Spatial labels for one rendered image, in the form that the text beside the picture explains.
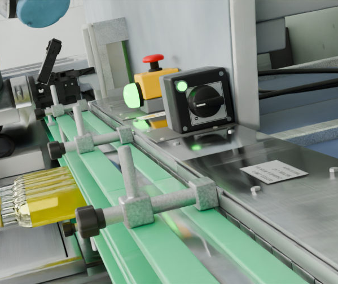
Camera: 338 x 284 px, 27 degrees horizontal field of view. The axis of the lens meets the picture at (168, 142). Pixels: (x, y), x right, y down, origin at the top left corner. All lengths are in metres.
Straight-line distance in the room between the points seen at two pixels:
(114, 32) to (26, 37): 3.56
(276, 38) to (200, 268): 0.56
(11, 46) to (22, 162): 2.67
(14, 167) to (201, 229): 2.10
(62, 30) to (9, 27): 0.37
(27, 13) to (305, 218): 1.07
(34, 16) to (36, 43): 3.77
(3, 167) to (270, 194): 2.13
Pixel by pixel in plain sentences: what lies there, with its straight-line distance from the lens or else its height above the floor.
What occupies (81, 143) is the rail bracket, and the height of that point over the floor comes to 0.96.
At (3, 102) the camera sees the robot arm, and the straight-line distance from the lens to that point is 1.75.
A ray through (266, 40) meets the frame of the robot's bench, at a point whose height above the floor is 0.68.
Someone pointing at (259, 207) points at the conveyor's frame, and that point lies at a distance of 0.57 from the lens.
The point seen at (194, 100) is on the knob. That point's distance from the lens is 0.95.
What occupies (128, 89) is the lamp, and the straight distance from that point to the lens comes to 1.26.
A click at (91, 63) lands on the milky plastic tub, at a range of 1.89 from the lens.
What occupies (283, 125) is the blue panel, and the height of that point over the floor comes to 0.68.
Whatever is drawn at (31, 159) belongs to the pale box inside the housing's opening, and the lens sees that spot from 2.68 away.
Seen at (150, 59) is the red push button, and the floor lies 0.80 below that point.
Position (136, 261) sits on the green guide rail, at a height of 0.95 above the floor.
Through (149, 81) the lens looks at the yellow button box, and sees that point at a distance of 1.25.
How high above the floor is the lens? 1.04
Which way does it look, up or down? 11 degrees down
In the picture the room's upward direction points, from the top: 103 degrees counter-clockwise
